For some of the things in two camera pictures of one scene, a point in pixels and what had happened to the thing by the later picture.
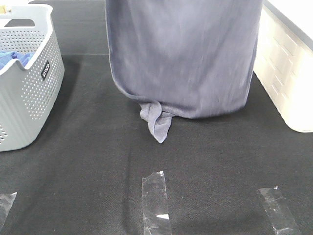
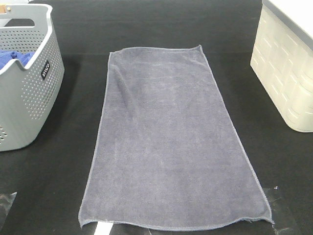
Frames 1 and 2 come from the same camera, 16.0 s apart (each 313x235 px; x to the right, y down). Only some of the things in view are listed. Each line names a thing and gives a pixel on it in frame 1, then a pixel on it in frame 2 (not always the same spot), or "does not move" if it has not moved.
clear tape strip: [6, 203] does not move
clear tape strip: [155, 214] -> [103, 228]
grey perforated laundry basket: [30, 87] does not move
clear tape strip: [282, 222] does not move
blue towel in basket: [6, 57] does not move
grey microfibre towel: [188, 58] -> [167, 152]
